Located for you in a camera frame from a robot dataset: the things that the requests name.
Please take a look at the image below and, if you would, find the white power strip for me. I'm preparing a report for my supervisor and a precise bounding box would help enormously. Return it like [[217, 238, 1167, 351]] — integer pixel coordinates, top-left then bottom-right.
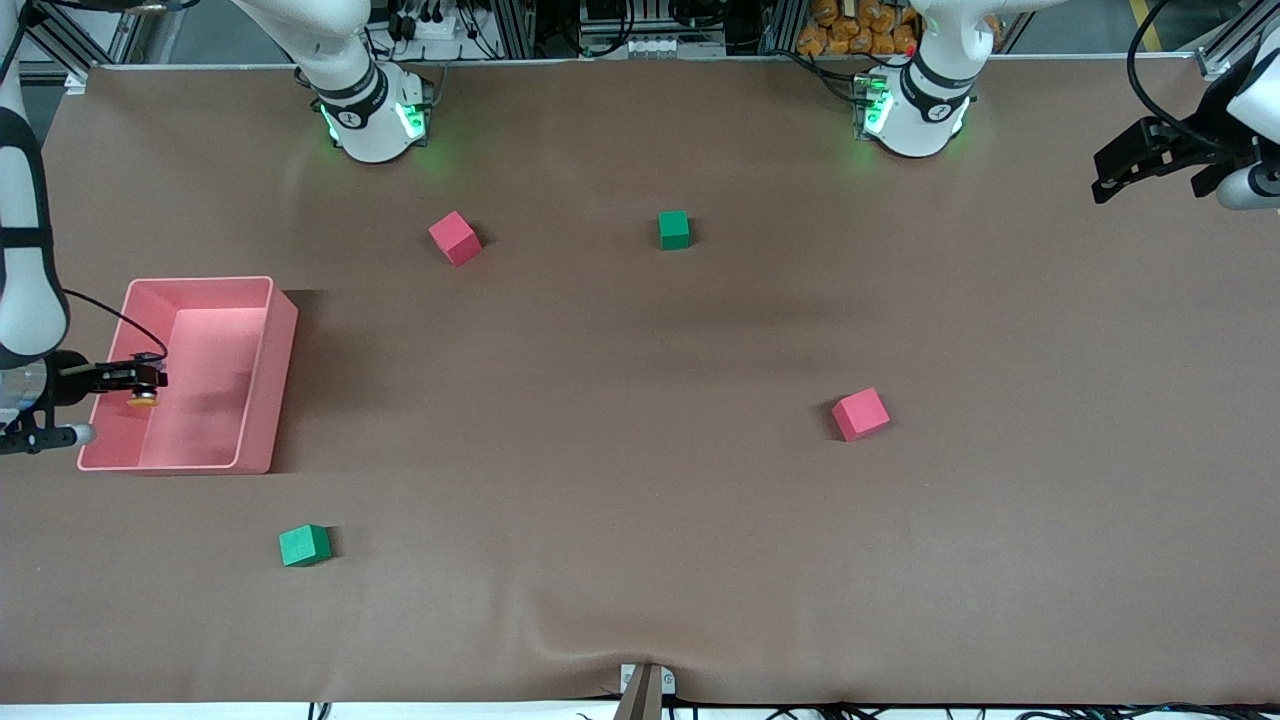
[[385, 5, 461, 43]]

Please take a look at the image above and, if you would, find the pink foam cube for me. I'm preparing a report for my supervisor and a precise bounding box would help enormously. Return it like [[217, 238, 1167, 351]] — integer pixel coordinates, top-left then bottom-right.
[[428, 210, 484, 268], [831, 387, 891, 443]]

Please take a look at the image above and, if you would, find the aluminium frame profile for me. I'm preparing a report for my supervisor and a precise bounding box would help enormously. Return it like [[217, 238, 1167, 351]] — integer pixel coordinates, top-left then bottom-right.
[[20, 0, 151, 96], [1195, 0, 1280, 81]]

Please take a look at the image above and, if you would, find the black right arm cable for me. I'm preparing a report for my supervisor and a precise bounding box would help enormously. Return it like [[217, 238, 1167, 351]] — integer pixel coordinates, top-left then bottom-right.
[[62, 289, 169, 363]]

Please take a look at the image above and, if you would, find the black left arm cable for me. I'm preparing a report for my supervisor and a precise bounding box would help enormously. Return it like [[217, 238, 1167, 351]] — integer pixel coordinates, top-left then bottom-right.
[[1127, 0, 1251, 153]]

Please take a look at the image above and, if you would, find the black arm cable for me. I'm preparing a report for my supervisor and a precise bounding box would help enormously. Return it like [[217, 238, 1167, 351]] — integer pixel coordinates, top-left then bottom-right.
[[1127, 0, 1251, 153], [62, 289, 169, 363]]

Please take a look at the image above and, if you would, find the orange snack bags pile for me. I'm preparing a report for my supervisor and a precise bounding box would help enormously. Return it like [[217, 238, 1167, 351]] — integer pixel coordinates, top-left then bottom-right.
[[797, 0, 919, 57]]

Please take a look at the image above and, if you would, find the metal table edge bracket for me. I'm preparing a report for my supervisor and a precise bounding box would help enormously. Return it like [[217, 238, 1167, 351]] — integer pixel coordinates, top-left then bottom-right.
[[614, 663, 677, 720]]

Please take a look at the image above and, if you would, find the pink plastic bin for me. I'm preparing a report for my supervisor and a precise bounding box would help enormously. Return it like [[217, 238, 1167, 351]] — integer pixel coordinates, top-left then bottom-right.
[[77, 276, 299, 476]]

